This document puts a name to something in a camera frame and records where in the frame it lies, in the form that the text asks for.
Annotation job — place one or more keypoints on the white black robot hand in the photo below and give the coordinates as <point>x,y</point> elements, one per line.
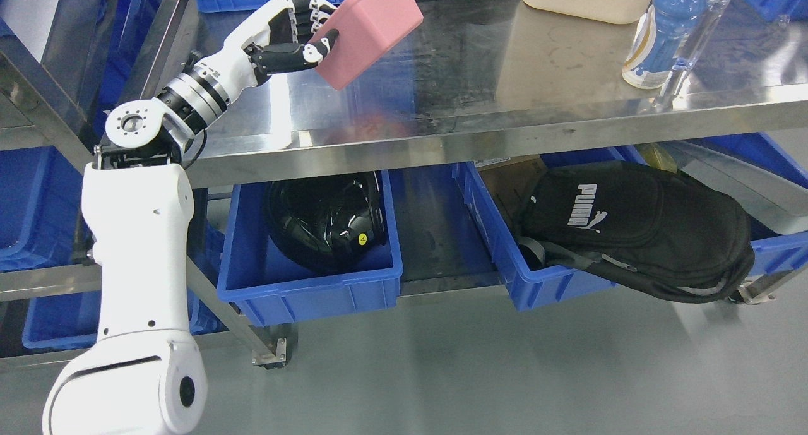
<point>277,38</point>

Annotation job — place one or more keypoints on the pink plastic storage box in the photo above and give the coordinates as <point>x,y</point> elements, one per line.
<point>367,30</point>

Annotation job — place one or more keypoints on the white robot forearm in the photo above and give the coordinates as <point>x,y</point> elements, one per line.
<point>145,374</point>

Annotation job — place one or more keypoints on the steel left shelf rack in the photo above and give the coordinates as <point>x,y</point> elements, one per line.
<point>54,117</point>

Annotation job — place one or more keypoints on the cardboard box in bin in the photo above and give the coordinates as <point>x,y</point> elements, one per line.
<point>511,183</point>

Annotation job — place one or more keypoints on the blue bin left shelf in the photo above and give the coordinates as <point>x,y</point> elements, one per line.
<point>40,200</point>

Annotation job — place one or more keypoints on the black helmet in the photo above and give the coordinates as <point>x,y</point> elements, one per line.
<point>326,224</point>

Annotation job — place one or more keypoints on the steel table cart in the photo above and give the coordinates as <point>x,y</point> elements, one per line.
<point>493,79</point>

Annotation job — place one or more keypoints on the blue bin with helmet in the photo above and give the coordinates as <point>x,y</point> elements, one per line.
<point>271,289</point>

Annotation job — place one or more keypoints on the blue bin with backpack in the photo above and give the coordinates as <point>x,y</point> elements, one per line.
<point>531,285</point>

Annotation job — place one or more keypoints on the blue bin lower left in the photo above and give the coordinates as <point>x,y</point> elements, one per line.
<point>69,322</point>

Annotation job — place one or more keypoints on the black Puma backpack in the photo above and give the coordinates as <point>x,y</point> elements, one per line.
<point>661,233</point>

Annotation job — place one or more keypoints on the clear plastic bottle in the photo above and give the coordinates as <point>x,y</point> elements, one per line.
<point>689,53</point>

